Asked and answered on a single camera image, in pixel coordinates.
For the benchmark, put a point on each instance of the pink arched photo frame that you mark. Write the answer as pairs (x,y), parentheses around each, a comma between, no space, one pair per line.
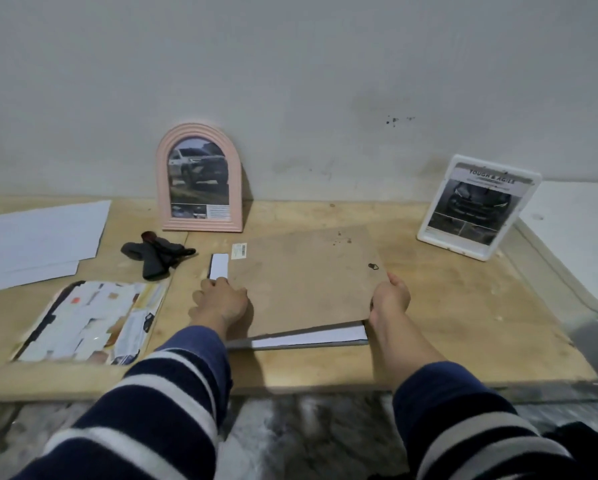
(161,184)

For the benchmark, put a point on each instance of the double-sided arched brochure picture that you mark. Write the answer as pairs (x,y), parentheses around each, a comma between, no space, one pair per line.
(199,174)

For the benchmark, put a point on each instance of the black bag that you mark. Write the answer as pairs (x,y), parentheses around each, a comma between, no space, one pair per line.
(589,449)

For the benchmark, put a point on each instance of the person's right forearm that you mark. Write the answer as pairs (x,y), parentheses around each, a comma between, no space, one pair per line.
(454,419)

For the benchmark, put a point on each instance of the person's right hand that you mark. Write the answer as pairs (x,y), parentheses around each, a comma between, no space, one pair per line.
(389,304)

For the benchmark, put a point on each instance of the black cleaning cloth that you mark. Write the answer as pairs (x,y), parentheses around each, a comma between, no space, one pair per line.
(154,257)

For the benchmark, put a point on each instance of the person's left hand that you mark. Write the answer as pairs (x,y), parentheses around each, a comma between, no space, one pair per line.
(221,304)

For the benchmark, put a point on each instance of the person's left forearm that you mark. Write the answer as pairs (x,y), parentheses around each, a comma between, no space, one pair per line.
(154,409)

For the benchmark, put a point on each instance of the white cut paper sheet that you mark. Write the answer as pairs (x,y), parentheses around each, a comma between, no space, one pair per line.
(24,279)

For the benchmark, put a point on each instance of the brown rectangular backing board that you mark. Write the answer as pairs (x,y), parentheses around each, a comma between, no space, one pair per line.
(304,279)

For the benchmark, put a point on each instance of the white cabinet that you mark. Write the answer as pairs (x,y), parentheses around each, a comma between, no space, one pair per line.
(579,244)

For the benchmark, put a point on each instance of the cut-up car brochure page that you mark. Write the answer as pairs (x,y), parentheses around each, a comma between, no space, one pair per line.
(74,319)

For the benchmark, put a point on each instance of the white rectangular photo frame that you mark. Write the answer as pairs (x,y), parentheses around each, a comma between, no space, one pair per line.
(429,242)

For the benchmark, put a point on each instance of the grey rectangular photo frame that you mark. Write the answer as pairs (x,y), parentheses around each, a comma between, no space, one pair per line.
(279,346)

